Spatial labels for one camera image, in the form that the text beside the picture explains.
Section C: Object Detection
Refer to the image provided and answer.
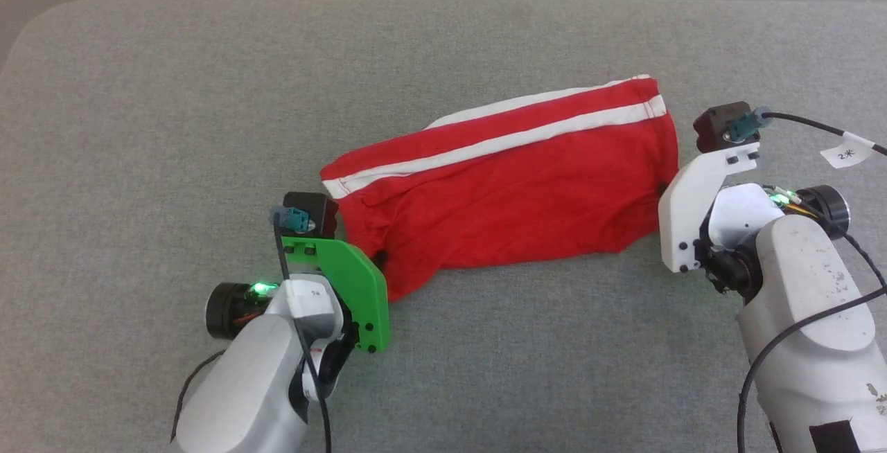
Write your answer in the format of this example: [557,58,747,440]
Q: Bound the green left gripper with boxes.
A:
[282,236,391,355]

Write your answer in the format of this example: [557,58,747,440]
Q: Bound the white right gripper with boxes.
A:
[658,141,762,274]

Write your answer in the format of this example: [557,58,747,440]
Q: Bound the red and white shorts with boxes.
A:
[320,75,680,303]

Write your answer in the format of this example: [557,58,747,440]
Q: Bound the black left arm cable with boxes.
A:
[272,221,333,453]

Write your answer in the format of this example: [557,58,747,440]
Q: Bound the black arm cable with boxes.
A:
[272,221,333,453]
[737,111,887,453]

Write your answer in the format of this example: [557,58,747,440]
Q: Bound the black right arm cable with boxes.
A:
[737,111,887,453]

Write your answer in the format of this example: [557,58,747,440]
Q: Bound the white paper cable label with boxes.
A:
[820,132,876,170]

